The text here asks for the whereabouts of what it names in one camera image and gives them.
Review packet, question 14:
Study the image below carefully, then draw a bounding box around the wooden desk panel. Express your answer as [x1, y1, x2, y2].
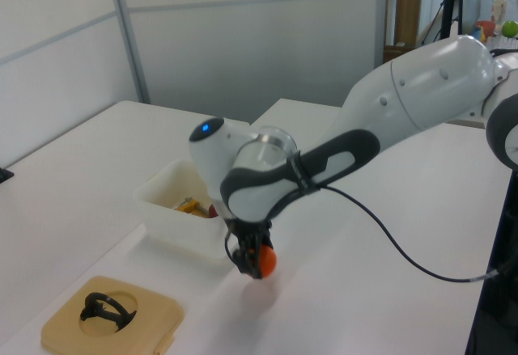
[393, 0, 424, 49]

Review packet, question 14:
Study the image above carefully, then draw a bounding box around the black wire ring object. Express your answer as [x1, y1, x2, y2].
[79, 291, 138, 333]

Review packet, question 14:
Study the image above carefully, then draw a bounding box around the black robot stand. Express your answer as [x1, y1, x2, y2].
[464, 167, 518, 355]

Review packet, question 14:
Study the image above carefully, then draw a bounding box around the orange fruit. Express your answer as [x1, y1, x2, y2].
[257, 244, 278, 280]

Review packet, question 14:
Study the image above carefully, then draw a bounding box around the white plastic container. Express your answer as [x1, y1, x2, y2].
[132, 158, 228, 261]

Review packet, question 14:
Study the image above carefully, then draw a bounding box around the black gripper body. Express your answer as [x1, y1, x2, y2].
[224, 218, 274, 256]

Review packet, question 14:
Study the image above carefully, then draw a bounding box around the red cup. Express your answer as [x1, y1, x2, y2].
[476, 20, 497, 41]

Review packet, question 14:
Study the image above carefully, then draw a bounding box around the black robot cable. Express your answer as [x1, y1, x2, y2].
[223, 184, 512, 283]

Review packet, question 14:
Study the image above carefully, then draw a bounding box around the grey partition post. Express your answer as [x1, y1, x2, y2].
[106, 0, 151, 105]

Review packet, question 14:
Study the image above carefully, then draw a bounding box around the yellow toy with screw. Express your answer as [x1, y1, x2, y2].
[173, 196, 212, 219]

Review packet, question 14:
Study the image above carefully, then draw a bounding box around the tan container lid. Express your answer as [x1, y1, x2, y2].
[40, 275, 185, 355]

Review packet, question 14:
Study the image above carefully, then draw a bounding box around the black tripod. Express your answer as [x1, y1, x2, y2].
[419, 0, 463, 45]

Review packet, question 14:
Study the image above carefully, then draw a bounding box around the clear plastic bottle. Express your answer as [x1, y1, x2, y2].
[491, 0, 509, 28]

